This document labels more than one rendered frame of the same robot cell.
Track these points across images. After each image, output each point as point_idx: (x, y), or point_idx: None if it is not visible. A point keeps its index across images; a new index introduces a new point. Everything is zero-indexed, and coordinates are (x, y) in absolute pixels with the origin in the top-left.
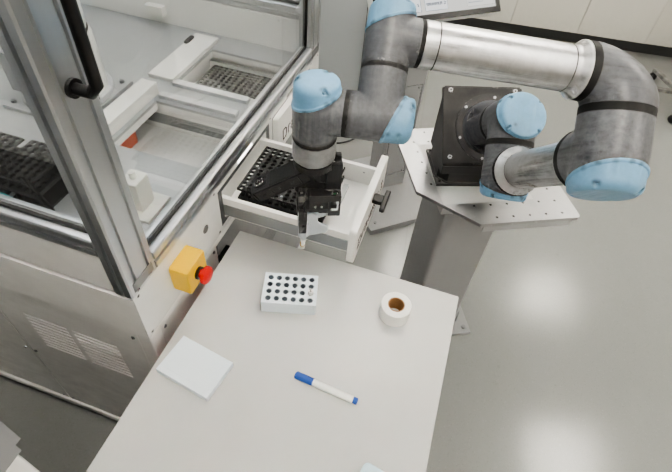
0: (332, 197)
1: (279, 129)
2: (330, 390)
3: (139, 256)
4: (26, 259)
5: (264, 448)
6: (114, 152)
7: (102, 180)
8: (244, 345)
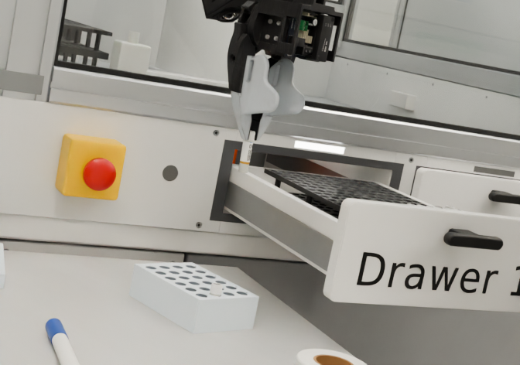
0: (289, 5)
1: (422, 192)
2: (63, 349)
3: (32, 41)
4: None
5: None
6: None
7: None
8: (49, 291)
